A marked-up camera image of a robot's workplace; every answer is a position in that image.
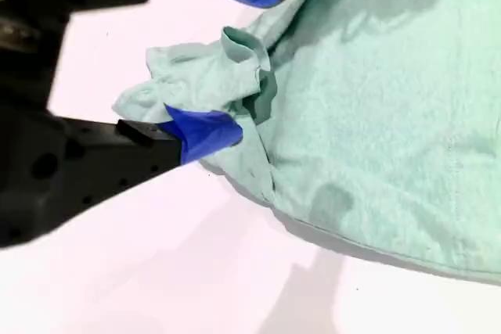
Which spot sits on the pale green T-shirt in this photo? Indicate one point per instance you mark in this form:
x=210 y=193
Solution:
x=372 y=115

